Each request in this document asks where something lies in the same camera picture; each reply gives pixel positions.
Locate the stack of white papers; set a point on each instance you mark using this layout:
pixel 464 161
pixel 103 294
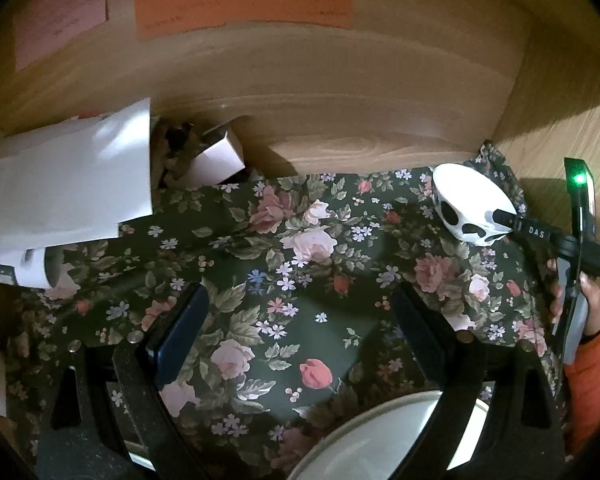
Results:
pixel 70 183

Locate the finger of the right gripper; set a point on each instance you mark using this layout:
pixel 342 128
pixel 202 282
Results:
pixel 505 220

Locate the orange sleeve forearm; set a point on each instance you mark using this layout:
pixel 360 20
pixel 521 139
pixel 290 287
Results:
pixel 584 384

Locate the small white box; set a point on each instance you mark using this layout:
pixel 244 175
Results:
pixel 223 158

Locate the white cow pattern bowl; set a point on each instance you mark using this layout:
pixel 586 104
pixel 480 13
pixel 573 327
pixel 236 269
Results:
pixel 465 201

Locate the orange sticky note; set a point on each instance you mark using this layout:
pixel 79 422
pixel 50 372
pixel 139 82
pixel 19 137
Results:
pixel 245 2

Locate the pale green plate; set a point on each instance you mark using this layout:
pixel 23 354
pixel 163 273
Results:
pixel 371 445

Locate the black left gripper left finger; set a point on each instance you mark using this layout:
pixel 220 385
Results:
pixel 145 368

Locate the pink sticky note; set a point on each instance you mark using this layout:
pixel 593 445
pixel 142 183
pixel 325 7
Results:
pixel 43 26

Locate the dark floral tablecloth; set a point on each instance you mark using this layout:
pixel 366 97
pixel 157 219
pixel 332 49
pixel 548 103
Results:
pixel 301 334

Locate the right hand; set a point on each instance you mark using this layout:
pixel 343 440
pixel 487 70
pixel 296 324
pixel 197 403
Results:
pixel 586 303

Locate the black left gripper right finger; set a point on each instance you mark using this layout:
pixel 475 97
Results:
pixel 496 417

